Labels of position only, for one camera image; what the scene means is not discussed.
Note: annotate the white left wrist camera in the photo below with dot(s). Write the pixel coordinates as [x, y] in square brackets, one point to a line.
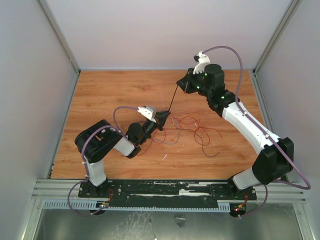
[148, 112]

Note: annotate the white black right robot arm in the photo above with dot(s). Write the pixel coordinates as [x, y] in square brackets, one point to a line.
[270, 163]

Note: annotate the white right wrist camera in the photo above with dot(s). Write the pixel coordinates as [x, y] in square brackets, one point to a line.
[202, 61]

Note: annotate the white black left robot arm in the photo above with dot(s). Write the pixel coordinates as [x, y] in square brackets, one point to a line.
[97, 141]

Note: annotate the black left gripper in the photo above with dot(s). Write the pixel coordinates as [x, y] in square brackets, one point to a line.
[161, 118]

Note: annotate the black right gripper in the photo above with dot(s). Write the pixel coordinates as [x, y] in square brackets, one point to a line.
[186, 81]

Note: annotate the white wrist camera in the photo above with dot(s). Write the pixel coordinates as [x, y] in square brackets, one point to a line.
[202, 61]
[148, 112]

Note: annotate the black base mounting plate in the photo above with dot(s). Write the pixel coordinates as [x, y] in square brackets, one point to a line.
[181, 194]

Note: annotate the aluminium frame rail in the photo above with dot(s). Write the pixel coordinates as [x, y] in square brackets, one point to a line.
[279, 193]

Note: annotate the black zip tie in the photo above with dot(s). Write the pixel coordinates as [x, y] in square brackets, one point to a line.
[173, 97]

